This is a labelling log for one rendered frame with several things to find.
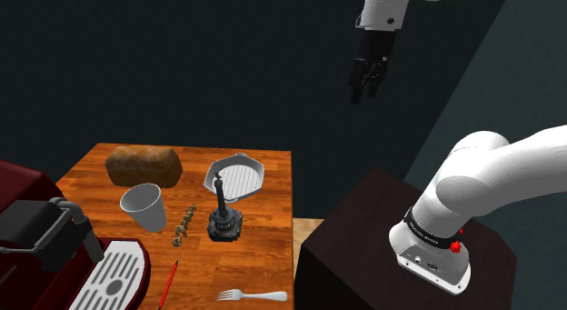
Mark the brown bread loaf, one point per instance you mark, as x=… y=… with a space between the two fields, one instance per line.
x=144 y=166

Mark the grey grill pan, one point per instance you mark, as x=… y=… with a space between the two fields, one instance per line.
x=241 y=178

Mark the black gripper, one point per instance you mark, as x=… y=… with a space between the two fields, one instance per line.
x=375 y=45

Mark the silver fork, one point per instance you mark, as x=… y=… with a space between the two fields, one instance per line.
x=257 y=295

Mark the red espresso machine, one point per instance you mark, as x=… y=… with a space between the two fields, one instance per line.
x=57 y=251

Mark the dark robot stand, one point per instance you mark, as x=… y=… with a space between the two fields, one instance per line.
x=354 y=264

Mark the white paper cup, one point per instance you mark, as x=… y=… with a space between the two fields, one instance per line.
x=144 y=207

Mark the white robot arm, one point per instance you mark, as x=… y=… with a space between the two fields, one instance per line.
x=487 y=176

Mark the black monument figure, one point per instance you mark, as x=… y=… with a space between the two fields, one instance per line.
x=224 y=222

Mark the red pencil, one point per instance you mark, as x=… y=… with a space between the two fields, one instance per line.
x=168 y=284

